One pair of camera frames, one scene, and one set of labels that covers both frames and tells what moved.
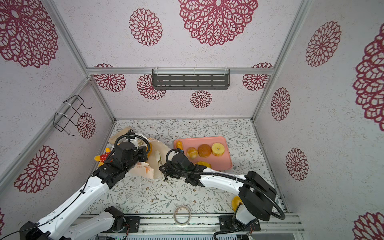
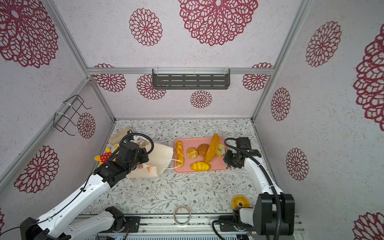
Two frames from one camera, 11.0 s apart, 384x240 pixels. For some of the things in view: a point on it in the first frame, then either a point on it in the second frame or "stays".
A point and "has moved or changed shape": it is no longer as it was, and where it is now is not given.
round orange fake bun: [204, 150] stays
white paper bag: [150, 169] stays
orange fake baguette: [150, 150] has moved or changed shape
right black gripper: [167, 171] -> [227, 158]
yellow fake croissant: [200, 163] stays
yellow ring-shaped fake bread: [218, 149] stays
